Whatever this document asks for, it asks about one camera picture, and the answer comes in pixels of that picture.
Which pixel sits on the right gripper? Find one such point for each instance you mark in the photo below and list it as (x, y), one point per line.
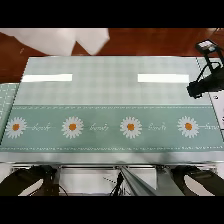
(205, 85)

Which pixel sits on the silver frame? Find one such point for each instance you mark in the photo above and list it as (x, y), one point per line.
(140, 186)

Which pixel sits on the white T-shirt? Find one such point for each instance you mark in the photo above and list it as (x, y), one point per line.
(50, 40)

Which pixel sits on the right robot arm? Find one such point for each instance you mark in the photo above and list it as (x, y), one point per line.
(196, 175)

